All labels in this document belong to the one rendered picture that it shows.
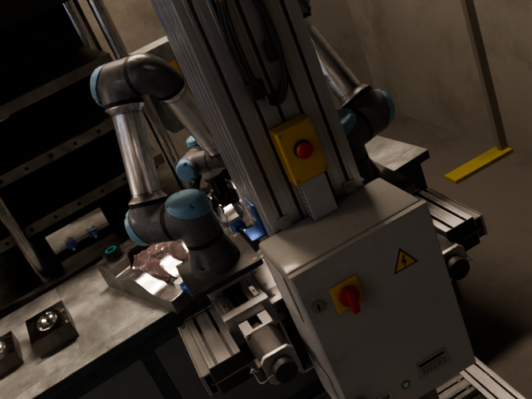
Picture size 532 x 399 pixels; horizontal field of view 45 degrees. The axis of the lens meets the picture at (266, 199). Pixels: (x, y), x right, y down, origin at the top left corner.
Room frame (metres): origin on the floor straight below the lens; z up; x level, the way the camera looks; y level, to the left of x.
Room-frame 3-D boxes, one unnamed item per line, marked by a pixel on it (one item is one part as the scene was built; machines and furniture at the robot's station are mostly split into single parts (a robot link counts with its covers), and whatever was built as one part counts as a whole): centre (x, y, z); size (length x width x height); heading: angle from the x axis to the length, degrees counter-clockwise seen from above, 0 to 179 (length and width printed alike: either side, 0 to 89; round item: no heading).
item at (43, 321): (2.09, 0.91, 0.83); 0.20 x 0.15 x 0.07; 17
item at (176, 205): (1.67, 0.21, 1.20); 0.13 x 0.12 x 0.14; 62
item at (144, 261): (2.16, 0.46, 0.90); 0.26 x 0.18 x 0.08; 35
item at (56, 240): (2.95, 0.91, 0.87); 0.50 x 0.27 x 0.17; 17
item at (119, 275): (2.16, 0.47, 0.85); 0.50 x 0.26 x 0.11; 35
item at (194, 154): (1.99, 0.17, 1.23); 0.11 x 0.11 x 0.08; 62
